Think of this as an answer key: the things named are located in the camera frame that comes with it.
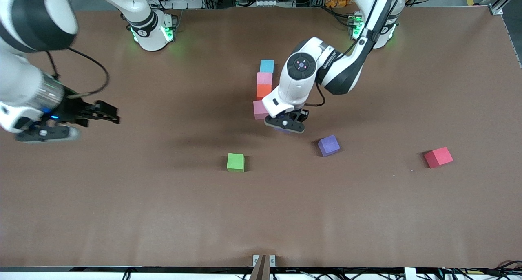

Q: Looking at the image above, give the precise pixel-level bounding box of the brown slanted post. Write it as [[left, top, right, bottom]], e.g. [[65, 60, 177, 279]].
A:
[[249, 254, 271, 280]]

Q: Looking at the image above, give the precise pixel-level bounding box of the small metal bracket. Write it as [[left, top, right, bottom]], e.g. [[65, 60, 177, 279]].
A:
[[252, 254, 276, 268]]

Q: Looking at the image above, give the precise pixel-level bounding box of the brown table cover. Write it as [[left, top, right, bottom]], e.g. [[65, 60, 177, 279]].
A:
[[0, 6, 522, 268]]

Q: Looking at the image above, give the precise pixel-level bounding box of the red foam cube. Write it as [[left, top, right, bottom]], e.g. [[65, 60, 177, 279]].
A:
[[424, 146, 454, 169]]

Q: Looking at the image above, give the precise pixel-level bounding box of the green foam cube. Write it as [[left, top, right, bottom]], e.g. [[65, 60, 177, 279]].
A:
[[227, 153, 245, 173]]

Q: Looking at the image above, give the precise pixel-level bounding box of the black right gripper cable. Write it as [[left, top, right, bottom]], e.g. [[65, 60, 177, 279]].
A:
[[46, 47, 110, 97]]

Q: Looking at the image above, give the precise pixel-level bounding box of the aluminium frame profile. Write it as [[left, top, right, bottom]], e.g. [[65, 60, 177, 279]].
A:
[[487, 0, 522, 16]]

